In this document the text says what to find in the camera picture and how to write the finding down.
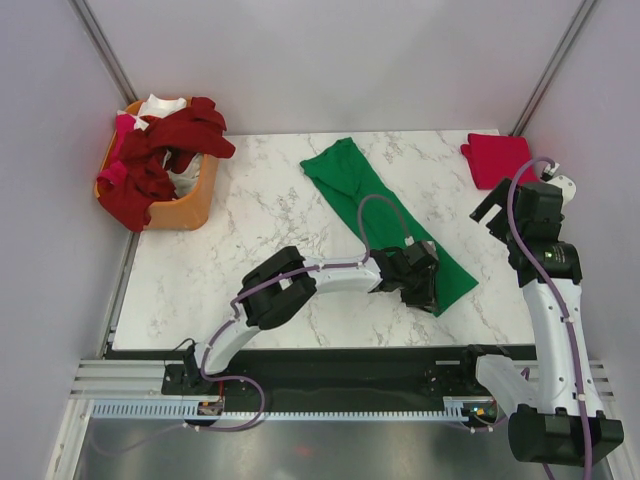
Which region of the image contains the dark red t shirt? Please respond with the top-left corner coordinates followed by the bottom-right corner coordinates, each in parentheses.
top-left (97, 96), bottom-right (236, 233)

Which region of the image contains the aluminium frame rail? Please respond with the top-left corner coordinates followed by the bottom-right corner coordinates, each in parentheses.
top-left (71, 360), bottom-right (164, 399)

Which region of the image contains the green t shirt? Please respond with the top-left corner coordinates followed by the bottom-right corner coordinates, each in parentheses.
top-left (299, 138), bottom-right (480, 319)

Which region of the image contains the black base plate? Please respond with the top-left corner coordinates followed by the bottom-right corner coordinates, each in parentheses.
top-left (159, 344), bottom-right (521, 414)

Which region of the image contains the orange laundry basket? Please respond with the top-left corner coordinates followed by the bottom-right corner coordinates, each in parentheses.
top-left (93, 98), bottom-right (220, 231)

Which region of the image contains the white t shirt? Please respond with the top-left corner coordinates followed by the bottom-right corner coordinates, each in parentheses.
top-left (117, 94), bottom-right (188, 118)

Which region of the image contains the folded red t shirt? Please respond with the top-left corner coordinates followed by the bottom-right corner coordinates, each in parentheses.
top-left (460, 133), bottom-right (531, 190)

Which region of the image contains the pink t shirt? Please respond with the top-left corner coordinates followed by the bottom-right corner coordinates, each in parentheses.
top-left (96, 111), bottom-right (148, 188)

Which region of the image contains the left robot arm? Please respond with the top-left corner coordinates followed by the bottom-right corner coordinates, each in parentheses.
top-left (184, 240), bottom-right (439, 393)

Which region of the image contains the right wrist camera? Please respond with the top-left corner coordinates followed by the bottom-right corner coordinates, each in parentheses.
top-left (540, 164), bottom-right (577, 206)

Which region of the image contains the white cable duct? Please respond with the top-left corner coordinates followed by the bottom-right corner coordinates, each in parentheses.
top-left (89, 397), bottom-right (496, 421)

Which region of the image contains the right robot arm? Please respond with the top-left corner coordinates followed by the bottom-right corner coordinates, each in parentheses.
top-left (457, 178), bottom-right (624, 468)

